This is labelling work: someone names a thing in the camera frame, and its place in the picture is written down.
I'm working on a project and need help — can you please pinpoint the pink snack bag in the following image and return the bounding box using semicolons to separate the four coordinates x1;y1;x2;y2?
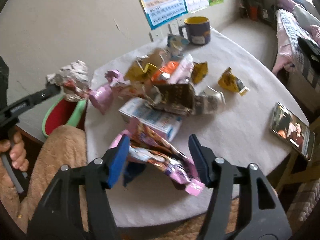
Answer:
110;118;204;196

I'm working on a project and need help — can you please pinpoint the silver foil wrapper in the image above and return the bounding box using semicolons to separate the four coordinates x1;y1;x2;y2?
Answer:
46;60;90;102

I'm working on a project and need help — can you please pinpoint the yellow paper box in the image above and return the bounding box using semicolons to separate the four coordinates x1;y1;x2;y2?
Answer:
124;56;158;82

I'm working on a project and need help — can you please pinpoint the green red trash bin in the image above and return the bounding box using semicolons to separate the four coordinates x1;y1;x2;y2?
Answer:
42;97;87;138

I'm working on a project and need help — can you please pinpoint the person's left hand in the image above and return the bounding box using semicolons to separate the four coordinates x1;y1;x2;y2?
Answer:
1;132;29;172

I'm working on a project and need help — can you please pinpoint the beige fleece trouser leg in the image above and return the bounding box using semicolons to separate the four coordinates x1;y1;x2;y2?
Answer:
16;125;87;233

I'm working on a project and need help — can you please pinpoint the white table cloth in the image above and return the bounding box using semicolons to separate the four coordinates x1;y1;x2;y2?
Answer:
84;26;310;228

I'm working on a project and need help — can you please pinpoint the white blue milk carton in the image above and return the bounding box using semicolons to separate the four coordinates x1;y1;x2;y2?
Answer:
119;98;182;141

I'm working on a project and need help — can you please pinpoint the pink crumpled wrapper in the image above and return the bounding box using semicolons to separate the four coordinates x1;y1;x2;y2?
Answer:
89;70;124;115

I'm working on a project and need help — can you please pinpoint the brown patterned paper bag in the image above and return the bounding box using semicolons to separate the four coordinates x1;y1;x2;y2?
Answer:
144;83;226;116

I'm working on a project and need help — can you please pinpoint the beige fleece sleeve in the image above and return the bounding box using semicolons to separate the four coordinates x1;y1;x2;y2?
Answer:
0;165;20;221

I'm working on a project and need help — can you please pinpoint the smartphone with lit screen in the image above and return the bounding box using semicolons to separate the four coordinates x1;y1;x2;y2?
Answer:
271;102;316;161

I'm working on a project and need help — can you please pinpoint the yellow small snack packet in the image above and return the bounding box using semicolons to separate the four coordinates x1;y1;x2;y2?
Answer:
217;67;250;96

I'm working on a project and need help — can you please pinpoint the yellow wrapper near centre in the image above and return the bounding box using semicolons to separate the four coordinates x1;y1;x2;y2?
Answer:
191;62;208;85

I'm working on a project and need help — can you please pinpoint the pale pink paper wrapper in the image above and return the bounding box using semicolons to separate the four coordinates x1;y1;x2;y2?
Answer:
168;54;194;84

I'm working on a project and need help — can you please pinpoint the orange snack wrapper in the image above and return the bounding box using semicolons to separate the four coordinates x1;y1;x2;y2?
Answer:
151;61;180;83

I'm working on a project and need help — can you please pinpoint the light blue crumpled wrapper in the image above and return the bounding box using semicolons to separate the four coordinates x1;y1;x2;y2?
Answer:
167;34;189;56

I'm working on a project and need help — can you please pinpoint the bed with plaid sheet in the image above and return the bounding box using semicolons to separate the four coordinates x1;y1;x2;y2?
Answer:
272;0;319;112

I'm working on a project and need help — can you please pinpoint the blue yellow mug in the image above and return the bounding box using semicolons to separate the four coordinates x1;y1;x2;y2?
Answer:
178;16;211;46

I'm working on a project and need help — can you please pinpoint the dark wooden cabinet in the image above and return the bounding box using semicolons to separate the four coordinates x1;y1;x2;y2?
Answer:
239;0;277;29

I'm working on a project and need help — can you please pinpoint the blue educational wall poster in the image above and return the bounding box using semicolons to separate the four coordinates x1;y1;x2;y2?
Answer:
140;0;188;30

